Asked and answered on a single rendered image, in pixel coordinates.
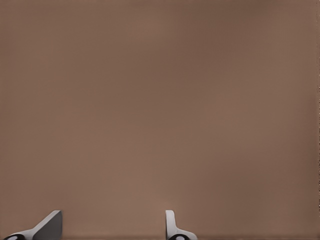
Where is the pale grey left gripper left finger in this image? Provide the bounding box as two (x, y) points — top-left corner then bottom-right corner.
(1, 209), (63, 240)

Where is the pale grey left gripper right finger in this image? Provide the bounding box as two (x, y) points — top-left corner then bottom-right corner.
(165, 209), (198, 240)

